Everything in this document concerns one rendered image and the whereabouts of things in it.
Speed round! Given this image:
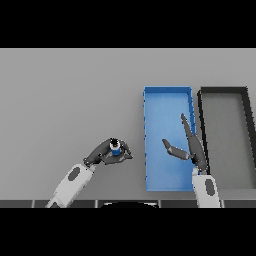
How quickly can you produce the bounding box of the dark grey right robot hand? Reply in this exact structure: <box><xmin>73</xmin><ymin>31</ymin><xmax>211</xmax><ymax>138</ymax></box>
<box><xmin>161</xmin><ymin>112</ymin><xmax>208</xmax><ymax>175</ymax></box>

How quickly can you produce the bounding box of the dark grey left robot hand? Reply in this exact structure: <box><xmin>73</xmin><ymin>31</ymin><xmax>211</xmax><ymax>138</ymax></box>
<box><xmin>82</xmin><ymin>137</ymin><xmax>134</xmax><ymax>168</ymax></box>

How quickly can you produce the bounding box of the blue pipe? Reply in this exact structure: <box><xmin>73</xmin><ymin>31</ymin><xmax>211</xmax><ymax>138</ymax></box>
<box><xmin>109</xmin><ymin>137</ymin><xmax>122</xmax><ymax>157</ymax></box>

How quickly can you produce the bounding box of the blue bin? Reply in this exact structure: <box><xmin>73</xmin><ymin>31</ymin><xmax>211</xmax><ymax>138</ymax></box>
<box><xmin>143</xmin><ymin>85</ymin><xmax>198</xmax><ymax>193</ymax></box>

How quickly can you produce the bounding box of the dark grey bin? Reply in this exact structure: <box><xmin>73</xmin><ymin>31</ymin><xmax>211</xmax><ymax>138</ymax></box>
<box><xmin>197</xmin><ymin>86</ymin><xmax>256</xmax><ymax>192</ymax></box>

